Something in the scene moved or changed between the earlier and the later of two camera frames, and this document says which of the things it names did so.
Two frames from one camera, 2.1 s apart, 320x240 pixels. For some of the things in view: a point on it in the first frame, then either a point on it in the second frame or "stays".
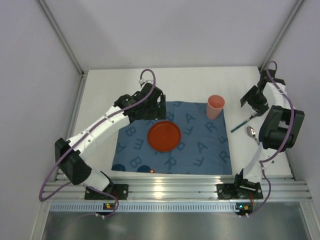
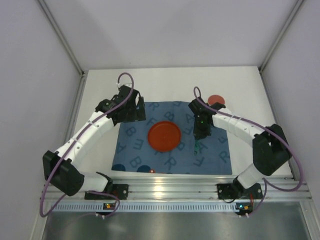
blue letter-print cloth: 203,147 stays
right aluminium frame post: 281,34 stays
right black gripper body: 253,100 -> 200,134
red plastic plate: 164,136 stays
